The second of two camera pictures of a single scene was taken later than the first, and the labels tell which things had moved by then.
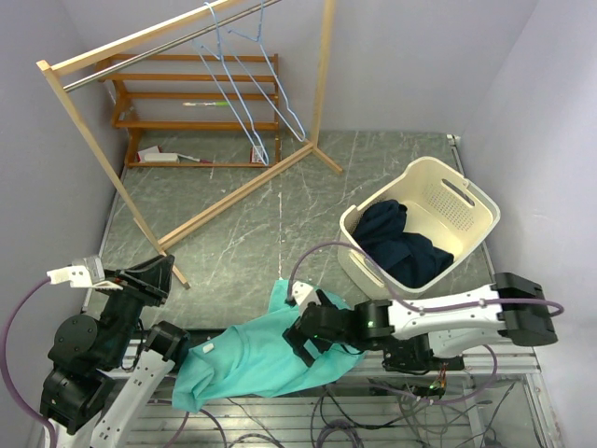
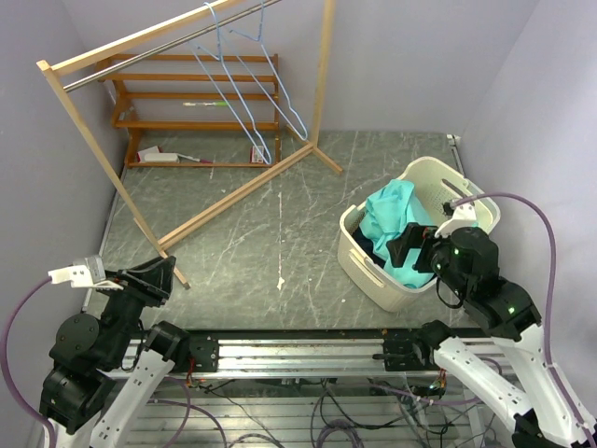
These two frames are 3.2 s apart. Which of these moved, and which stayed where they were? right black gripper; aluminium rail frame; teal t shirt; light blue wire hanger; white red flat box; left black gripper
Moved: teal t shirt; right black gripper
Stayed: left black gripper; light blue wire hanger; aluminium rail frame; white red flat box
